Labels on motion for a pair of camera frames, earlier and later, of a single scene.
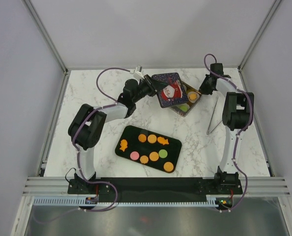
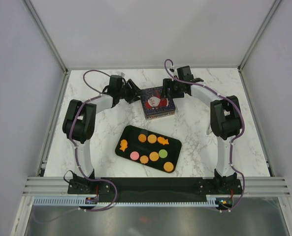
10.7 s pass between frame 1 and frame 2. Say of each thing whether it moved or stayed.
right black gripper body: moved
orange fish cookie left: stayed
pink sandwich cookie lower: stayed
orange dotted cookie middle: stayed
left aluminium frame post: stayed
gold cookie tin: moved
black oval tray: stayed
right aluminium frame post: stayed
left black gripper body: moved
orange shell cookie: stayed
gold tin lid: moved
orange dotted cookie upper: stayed
